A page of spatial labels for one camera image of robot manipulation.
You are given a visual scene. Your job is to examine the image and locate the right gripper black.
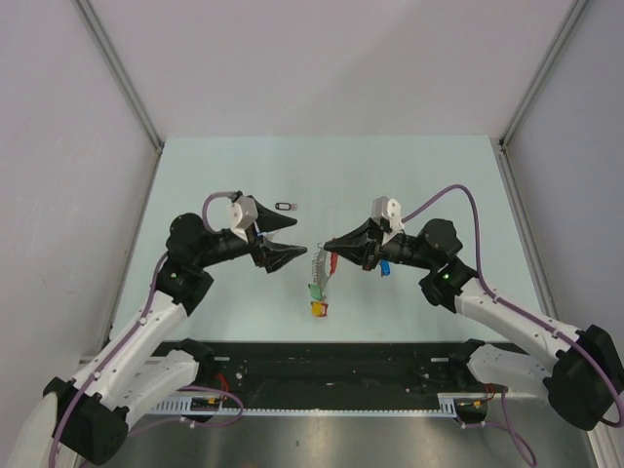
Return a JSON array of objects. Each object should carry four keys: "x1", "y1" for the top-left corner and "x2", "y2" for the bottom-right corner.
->
[{"x1": 325, "y1": 216, "x2": 436, "y2": 271}]

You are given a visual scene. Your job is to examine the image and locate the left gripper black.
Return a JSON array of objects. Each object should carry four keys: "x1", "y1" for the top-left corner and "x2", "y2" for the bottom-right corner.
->
[{"x1": 195, "y1": 199, "x2": 306, "y2": 272}]

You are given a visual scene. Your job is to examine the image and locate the metal keyring holder red handle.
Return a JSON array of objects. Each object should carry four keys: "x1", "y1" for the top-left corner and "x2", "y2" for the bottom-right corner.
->
[{"x1": 312, "y1": 242, "x2": 338, "y2": 290}]

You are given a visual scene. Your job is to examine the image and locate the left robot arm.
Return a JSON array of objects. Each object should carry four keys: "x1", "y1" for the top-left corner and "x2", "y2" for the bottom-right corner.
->
[{"x1": 43, "y1": 191, "x2": 307, "y2": 467}]

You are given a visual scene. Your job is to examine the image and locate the black key tag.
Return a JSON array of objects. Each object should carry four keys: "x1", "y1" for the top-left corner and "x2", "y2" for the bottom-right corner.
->
[{"x1": 274, "y1": 202, "x2": 298, "y2": 212}]

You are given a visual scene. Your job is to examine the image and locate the green key tag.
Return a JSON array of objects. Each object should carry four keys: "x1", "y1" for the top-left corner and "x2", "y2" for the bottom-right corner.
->
[{"x1": 308, "y1": 284, "x2": 324, "y2": 301}]

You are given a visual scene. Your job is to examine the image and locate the yellow key tag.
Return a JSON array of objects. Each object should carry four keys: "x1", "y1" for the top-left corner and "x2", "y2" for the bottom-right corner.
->
[{"x1": 311, "y1": 301, "x2": 325, "y2": 318}]

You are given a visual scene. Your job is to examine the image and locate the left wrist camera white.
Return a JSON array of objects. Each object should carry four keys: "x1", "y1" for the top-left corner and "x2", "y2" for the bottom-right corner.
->
[{"x1": 228, "y1": 196, "x2": 258, "y2": 243}]

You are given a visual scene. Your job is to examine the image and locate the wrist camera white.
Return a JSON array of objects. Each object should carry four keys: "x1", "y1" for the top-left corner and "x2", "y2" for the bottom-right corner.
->
[
  {"x1": 228, "y1": 196, "x2": 258, "y2": 243},
  {"x1": 370, "y1": 196, "x2": 405, "y2": 246}
]

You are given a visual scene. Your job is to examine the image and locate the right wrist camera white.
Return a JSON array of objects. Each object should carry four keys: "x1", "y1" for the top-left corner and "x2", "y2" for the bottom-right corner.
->
[{"x1": 370, "y1": 196, "x2": 405, "y2": 246}]

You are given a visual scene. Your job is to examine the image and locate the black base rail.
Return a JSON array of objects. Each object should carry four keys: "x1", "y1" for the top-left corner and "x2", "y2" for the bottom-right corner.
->
[{"x1": 145, "y1": 340, "x2": 508, "y2": 410}]

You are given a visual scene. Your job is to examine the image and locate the white cable duct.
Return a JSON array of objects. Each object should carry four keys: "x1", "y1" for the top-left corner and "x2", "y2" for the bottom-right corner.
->
[{"x1": 150, "y1": 395, "x2": 469, "y2": 418}]

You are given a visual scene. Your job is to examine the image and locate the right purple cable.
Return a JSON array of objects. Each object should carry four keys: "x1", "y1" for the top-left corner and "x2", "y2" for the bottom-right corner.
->
[{"x1": 402, "y1": 183, "x2": 624, "y2": 464}]

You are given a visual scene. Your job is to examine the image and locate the purple cable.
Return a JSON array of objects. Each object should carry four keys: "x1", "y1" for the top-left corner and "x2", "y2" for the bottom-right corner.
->
[
  {"x1": 48, "y1": 190, "x2": 245, "y2": 468},
  {"x1": 402, "y1": 183, "x2": 624, "y2": 464}
]

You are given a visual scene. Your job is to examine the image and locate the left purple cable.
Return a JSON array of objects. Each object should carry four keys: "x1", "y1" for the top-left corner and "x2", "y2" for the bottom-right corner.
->
[{"x1": 48, "y1": 190, "x2": 245, "y2": 468}]

